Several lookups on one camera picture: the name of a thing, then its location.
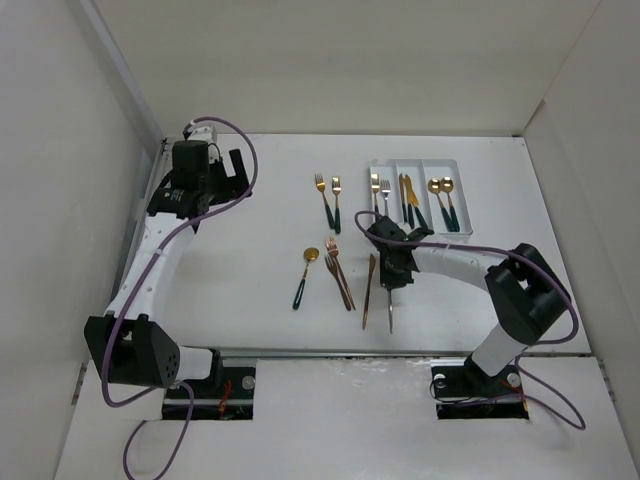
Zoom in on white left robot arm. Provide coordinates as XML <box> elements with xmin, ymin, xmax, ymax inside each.
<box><xmin>84</xmin><ymin>140</ymin><xmax>250</xmax><ymax>397</ymax></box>

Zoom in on rose gold knife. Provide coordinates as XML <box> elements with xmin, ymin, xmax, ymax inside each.
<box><xmin>362</xmin><ymin>254</ymin><xmax>376</xmax><ymax>331</ymax></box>

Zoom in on rose gold fork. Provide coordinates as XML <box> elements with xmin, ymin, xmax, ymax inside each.
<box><xmin>325</xmin><ymin>236</ymin><xmax>356</xmax><ymax>310</ymax></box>
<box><xmin>325</xmin><ymin>254</ymin><xmax>352</xmax><ymax>311</ymax></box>

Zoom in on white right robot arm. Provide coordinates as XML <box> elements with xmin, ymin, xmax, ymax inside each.
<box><xmin>365</xmin><ymin>215</ymin><xmax>577</xmax><ymax>396</ymax></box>

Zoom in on white three-compartment cutlery tray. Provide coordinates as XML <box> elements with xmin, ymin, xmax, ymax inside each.
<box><xmin>369</xmin><ymin>159</ymin><xmax>473</xmax><ymax>242</ymax></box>

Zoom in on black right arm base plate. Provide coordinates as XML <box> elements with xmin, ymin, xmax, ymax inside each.
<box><xmin>429</xmin><ymin>365</ymin><xmax>529</xmax><ymax>420</ymax></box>

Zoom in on gold spoon green handle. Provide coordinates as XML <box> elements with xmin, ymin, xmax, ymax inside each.
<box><xmin>441</xmin><ymin>177</ymin><xmax>460</xmax><ymax>232</ymax></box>
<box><xmin>428</xmin><ymin>178</ymin><xmax>452</xmax><ymax>232</ymax></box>
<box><xmin>292</xmin><ymin>247</ymin><xmax>319</xmax><ymax>310</ymax></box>

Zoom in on aluminium rail frame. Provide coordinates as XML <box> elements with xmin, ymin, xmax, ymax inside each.
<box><xmin>106</xmin><ymin>139</ymin><xmax>172</xmax><ymax>313</ymax></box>

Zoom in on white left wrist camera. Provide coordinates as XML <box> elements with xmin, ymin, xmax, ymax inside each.
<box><xmin>183</xmin><ymin>121</ymin><xmax>218</xmax><ymax>144</ymax></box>

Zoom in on silver fork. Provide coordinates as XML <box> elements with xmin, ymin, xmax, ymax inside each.
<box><xmin>380</xmin><ymin>179</ymin><xmax>391</xmax><ymax>216</ymax></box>

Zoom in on gold fork green handle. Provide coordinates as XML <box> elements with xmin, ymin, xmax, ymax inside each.
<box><xmin>314</xmin><ymin>173</ymin><xmax>335</xmax><ymax>229</ymax></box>
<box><xmin>331</xmin><ymin>176</ymin><xmax>342</xmax><ymax>234</ymax></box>
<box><xmin>370</xmin><ymin>173</ymin><xmax>381</xmax><ymax>213</ymax></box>

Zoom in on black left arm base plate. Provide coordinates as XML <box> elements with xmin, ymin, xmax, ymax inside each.
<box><xmin>176</xmin><ymin>347</ymin><xmax>256</xmax><ymax>421</ymax></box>

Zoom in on silver slotted spoon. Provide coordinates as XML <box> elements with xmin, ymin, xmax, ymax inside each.
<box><xmin>387</xmin><ymin>289</ymin><xmax>394</xmax><ymax>334</ymax></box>

